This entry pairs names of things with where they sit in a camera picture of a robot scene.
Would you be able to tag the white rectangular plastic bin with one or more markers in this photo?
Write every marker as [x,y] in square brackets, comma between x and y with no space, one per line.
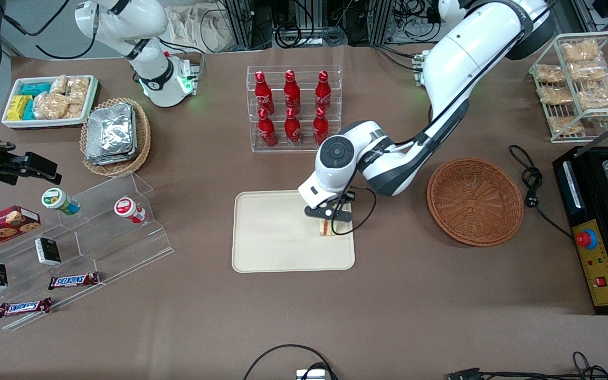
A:
[13,122]

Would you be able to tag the green lidded cup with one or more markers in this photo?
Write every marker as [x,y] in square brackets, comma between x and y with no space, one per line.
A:
[58,200]

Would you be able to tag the yellow snack packet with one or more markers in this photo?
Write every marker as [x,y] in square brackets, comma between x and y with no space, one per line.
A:
[18,108]

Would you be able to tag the red rocker switch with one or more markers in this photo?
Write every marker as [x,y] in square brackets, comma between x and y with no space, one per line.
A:
[600,282]

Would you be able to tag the beige plastic tray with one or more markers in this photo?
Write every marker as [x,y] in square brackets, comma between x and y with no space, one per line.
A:
[277,237]

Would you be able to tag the red cola bottle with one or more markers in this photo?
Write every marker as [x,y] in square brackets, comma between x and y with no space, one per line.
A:
[321,129]
[323,92]
[292,131]
[263,95]
[292,92]
[267,132]

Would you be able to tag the clear bagged rice snack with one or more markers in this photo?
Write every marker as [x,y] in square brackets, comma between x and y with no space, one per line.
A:
[78,89]
[74,111]
[58,84]
[50,106]

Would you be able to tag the oval light wicker basket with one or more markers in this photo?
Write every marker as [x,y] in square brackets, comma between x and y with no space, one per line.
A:
[143,137]

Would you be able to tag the small silver device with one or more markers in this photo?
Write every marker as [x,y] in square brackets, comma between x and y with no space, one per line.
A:
[312,375]

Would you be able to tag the round brown wicker basket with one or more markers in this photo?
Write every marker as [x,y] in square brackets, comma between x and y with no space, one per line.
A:
[475,203]

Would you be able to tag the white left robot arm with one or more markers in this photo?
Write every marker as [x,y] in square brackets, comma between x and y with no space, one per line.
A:
[467,47]

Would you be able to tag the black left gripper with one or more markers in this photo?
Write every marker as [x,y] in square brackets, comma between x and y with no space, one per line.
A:
[350,195]

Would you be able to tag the bagged fried snack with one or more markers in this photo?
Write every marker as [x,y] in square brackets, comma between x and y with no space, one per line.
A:
[580,51]
[556,95]
[549,74]
[568,125]
[589,72]
[602,96]

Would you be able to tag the stacked silver foil containers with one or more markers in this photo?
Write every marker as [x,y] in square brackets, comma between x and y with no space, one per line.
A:
[111,134]

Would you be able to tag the clear acrylic stepped display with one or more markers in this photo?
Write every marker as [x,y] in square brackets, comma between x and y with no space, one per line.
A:
[124,248]

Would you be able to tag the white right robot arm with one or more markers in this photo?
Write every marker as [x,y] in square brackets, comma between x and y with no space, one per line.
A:
[145,31]

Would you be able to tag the white cloth bag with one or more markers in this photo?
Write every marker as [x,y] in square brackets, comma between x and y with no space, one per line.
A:
[198,29]

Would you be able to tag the Snickers chocolate bar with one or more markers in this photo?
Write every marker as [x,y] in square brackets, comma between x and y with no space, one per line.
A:
[73,281]
[24,307]

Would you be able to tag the black machine with yellow panel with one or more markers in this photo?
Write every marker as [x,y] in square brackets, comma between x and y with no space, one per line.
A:
[607,264]

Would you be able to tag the red emergency stop button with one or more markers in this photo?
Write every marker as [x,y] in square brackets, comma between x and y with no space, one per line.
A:
[587,239]

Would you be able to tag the teal snack packet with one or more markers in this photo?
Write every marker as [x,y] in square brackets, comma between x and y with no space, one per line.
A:
[36,89]
[29,111]

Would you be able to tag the clear acrylic bottle rack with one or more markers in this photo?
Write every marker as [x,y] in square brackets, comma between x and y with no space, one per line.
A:
[304,148]

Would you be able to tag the red lidded cup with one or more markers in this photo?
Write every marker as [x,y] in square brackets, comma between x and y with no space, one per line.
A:
[127,208]

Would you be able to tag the aluminium frame post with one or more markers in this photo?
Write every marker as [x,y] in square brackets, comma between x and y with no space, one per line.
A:
[379,21]
[239,24]

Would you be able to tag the triangular sandwich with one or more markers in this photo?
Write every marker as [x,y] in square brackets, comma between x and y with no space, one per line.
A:
[325,228]

